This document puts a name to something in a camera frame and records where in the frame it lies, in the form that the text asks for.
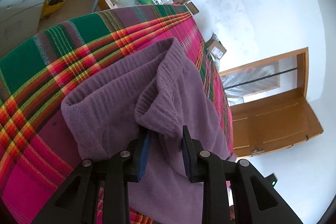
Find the purple fleece garment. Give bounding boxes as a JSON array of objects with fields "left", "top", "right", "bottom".
[{"left": 61, "top": 38, "right": 232, "bottom": 223}]

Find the pink green plaid blanket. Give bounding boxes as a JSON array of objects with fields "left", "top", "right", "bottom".
[{"left": 1, "top": 5, "right": 234, "bottom": 223}]

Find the silver patterned curtain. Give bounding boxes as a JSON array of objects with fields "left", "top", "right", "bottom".
[{"left": 220, "top": 61, "right": 280, "bottom": 106}]

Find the brown cardboard box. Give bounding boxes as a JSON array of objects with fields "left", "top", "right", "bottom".
[{"left": 206, "top": 33, "right": 227, "bottom": 60}]

